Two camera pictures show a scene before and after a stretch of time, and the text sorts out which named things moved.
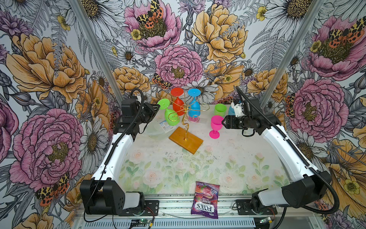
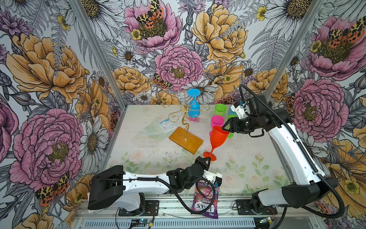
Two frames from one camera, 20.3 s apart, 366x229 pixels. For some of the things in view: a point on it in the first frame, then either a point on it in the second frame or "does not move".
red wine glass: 178,104 -> 218,137
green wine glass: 172,118 -> 230,135
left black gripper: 151,110 -> 201,160
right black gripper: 230,122 does not move
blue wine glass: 231,111 does not move
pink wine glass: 216,125 does not move
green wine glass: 220,109 does not move
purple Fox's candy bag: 205,200 does not move
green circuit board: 141,221 does not move
